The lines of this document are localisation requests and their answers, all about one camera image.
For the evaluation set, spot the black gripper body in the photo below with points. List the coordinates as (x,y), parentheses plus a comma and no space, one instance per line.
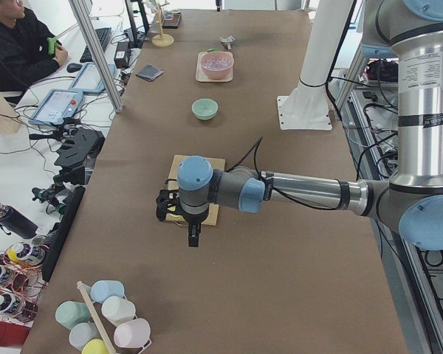
(192,220)

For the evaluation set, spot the seated person in black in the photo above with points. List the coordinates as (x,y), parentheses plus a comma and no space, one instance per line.
(24,49)

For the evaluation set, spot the metal ice scoop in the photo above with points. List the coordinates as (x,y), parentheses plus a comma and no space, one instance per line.
(227,42)

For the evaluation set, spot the pink cup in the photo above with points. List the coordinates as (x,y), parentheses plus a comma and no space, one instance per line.
(133,334)

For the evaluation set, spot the green bowl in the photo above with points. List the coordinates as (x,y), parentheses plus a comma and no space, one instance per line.
(205,109)

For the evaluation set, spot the black water bottle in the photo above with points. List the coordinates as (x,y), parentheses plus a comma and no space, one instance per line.
(12,221)

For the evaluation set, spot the blue cup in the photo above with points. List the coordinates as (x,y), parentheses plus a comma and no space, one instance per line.
(103,289)

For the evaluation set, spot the green cup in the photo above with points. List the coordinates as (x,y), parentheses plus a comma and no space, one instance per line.
(70,313)

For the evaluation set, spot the yellow cup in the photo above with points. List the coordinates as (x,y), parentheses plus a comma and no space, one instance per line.
(95,346)

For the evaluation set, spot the teach pendant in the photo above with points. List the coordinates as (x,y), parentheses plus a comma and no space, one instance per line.
(88,80)
(57,106)

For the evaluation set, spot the white cup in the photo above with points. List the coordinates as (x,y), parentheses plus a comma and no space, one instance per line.
(118,310)

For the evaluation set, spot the wooden mug tree stand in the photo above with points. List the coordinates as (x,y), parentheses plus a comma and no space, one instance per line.
(161,39)

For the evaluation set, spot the bamboo cutting board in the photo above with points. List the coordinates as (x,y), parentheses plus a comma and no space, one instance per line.
(195,172)

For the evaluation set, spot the teach pendant far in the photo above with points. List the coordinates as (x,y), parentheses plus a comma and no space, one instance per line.
(88,80)

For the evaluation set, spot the grey cup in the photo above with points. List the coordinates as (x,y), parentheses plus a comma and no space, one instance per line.
(82,333)

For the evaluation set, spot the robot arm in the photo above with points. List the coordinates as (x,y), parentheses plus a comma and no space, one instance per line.
(410,202)

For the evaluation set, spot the teach pendant near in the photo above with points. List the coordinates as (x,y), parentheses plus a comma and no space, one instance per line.
(57,106)

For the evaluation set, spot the aluminium frame post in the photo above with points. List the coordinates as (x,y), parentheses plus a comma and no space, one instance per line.
(90,37)

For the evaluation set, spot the grey folded cloth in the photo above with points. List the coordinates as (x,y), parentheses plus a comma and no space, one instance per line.
(149,73)

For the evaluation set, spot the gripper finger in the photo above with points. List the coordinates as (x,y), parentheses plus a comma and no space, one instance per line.
(193,236)

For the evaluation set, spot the pink bowl of ice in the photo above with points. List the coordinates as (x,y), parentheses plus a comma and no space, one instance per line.
(217,65)

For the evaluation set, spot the cream serving tray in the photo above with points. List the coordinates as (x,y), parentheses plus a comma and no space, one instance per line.
(203,78)

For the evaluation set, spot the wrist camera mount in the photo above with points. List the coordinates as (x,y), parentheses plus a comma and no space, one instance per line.
(167,201)

